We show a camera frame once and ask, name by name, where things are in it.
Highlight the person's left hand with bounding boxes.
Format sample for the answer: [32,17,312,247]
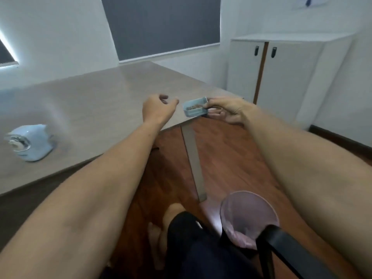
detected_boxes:
[142,94,180,126]

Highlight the person's right hand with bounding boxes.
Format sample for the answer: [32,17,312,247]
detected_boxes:
[203,97,257,126]

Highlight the small blue shavings tray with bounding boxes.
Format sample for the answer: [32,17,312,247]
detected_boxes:
[182,96,209,118]

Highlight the person's right forearm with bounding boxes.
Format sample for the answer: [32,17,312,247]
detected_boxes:
[244,105,372,279]

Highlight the person's left forearm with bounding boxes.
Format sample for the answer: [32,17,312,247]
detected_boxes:
[0,118,164,279]

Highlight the grey table leg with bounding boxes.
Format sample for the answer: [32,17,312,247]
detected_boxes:
[180,124,208,203]

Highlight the white two-door cabinet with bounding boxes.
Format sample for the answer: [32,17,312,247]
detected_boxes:
[226,33,354,132]

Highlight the large dark grey window blind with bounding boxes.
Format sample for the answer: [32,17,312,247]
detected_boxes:
[100,0,221,62]

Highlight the pink translucent waste bin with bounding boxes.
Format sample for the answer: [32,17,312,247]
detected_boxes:
[219,190,280,251]

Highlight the person's bare foot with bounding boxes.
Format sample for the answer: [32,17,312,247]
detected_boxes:
[147,203,186,271]

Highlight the dark brown baseboard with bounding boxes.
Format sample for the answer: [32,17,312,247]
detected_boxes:
[308,124,372,161]

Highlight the light blue pencil sharpener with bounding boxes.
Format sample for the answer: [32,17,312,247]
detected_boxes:
[4,124,56,162]

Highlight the person's black shorts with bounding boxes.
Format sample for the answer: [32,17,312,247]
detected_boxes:
[100,211,263,279]

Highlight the black chair armrest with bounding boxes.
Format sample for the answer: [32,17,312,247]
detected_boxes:
[255,224,332,279]

